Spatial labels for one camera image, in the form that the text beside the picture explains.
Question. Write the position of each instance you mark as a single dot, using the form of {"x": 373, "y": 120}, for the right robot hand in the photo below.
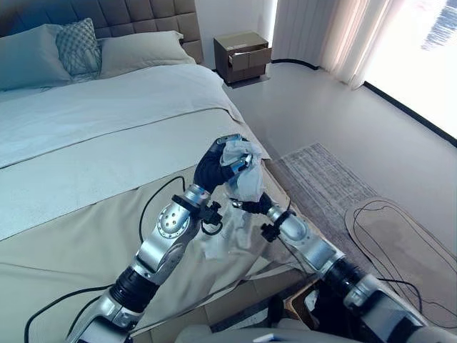
{"x": 258, "y": 205}

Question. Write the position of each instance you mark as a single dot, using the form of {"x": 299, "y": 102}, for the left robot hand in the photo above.
{"x": 209, "y": 168}

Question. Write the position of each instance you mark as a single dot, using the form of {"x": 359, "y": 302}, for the white garment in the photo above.
{"x": 250, "y": 182}

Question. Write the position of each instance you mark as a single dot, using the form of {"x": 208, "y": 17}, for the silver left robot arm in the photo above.
{"x": 171, "y": 222}

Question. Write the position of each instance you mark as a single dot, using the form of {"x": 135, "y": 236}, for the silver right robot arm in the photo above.
{"x": 317, "y": 250}

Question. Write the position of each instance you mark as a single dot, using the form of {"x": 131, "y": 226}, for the brown laundry bucket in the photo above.
{"x": 299, "y": 298}

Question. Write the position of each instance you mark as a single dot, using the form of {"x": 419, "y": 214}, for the grey patterned rug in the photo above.
{"x": 321, "y": 178}

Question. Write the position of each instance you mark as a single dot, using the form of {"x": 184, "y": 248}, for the bed with mattress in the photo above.
{"x": 107, "y": 150}

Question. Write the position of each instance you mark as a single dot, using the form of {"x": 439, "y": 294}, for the brown bedside cabinet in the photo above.
{"x": 246, "y": 68}

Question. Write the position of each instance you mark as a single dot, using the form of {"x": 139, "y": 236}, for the white paper in drawer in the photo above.
{"x": 238, "y": 54}

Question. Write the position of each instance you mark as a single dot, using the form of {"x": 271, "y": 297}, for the white duvet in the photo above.
{"x": 107, "y": 103}

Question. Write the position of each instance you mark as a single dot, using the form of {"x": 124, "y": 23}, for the plain pale pillow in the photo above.
{"x": 28, "y": 57}
{"x": 143, "y": 53}

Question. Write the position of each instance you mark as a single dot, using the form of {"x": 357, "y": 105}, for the grey robot torso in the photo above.
{"x": 221, "y": 332}

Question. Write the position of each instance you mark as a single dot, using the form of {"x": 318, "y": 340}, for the beige bed cover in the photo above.
{"x": 82, "y": 221}

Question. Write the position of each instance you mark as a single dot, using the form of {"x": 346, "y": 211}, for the beige padded headboard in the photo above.
{"x": 150, "y": 18}

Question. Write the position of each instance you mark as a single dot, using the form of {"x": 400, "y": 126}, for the white sheer curtain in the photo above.
{"x": 321, "y": 35}

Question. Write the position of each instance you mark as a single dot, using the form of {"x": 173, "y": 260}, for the patterned grey cushion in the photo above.
{"x": 78, "y": 46}

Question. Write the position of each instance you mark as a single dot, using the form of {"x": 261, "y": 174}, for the black window base rail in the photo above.
{"x": 410, "y": 109}

